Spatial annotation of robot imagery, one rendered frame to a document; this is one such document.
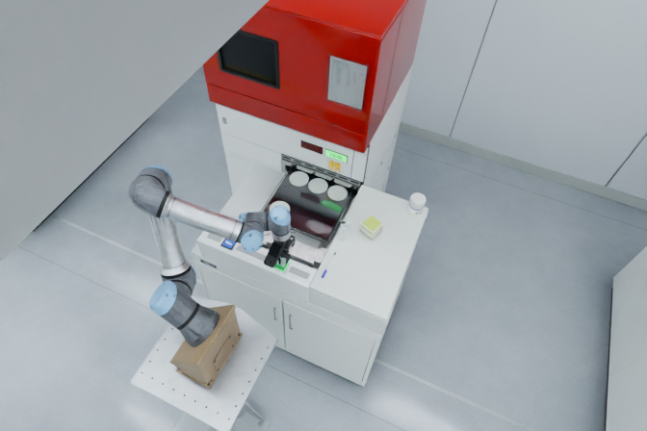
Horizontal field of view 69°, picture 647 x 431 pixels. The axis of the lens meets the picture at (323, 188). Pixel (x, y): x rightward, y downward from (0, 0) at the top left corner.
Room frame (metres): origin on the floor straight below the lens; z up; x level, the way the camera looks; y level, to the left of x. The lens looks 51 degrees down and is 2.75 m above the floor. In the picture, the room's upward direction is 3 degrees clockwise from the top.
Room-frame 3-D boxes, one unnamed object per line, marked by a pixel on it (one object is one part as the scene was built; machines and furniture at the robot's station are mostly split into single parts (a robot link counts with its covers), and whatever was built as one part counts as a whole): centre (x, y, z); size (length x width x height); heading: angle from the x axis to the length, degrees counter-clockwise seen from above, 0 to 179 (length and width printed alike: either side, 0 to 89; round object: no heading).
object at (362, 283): (1.15, -0.24, 0.89); 0.62 x 0.35 x 0.14; 159
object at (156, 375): (0.67, 0.42, 0.75); 0.45 x 0.44 x 0.13; 158
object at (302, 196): (1.43, 0.07, 0.90); 0.34 x 0.34 x 0.01; 69
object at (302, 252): (1.17, 0.15, 0.87); 0.36 x 0.08 x 0.03; 69
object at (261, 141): (1.66, 0.18, 1.02); 0.82 x 0.03 x 0.40; 69
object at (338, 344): (1.25, 0.05, 0.41); 0.97 x 0.64 x 0.82; 69
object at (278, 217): (1.03, 0.16, 1.28); 0.09 x 0.08 x 0.11; 98
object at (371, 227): (1.22, -0.23, 1.00); 0.07 x 0.07 x 0.07; 49
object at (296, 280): (1.06, 0.28, 0.89); 0.55 x 0.09 x 0.14; 69
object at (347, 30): (1.95, 0.07, 1.52); 0.81 x 0.75 x 0.59; 69
